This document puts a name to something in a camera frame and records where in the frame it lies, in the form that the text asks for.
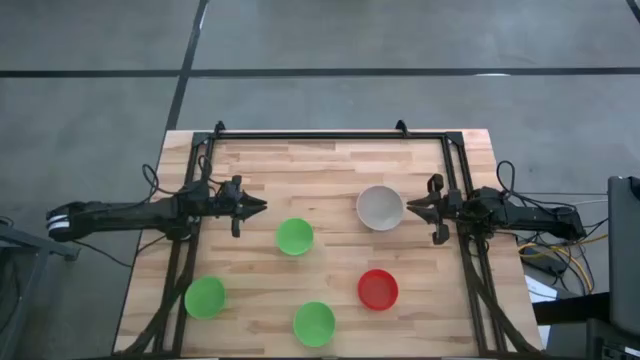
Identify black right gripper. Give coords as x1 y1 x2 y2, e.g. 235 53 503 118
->
406 173 468 246

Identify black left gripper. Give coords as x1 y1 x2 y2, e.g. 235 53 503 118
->
215 174 269 239

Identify white ribbed bowl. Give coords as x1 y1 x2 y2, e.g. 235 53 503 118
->
355 184 405 232

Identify green plastic bowl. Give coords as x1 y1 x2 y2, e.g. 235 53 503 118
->
275 217 316 257
183 275 227 321
292 300 337 349

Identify red plastic bowl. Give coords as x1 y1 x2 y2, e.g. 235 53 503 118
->
356 268 400 312

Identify black power brick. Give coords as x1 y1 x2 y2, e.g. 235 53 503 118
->
519 252 569 277

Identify white paper sheet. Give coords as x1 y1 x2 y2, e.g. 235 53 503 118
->
524 274 551 304

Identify black side desk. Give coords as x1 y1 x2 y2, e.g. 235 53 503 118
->
532 292 611 326

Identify dark grey equipment case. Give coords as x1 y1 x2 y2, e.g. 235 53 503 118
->
607 174 640 337

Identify grey metal stand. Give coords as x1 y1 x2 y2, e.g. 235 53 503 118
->
0 219 81 360

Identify black equipment box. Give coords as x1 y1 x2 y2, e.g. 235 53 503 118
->
587 318 640 360

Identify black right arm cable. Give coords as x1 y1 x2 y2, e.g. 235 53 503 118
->
495 159 571 211

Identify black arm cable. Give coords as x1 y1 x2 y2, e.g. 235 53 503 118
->
495 159 571 211
141 153 221 201

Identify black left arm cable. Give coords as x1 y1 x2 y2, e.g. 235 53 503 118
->
141 153 221 201

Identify black aluminium table frame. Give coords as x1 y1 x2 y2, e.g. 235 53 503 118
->
114 119 544 359

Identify yellow cable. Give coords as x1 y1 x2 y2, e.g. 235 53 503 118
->
517 232 611 296

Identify black floor cable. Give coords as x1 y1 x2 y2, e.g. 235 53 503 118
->
69 238 169 269

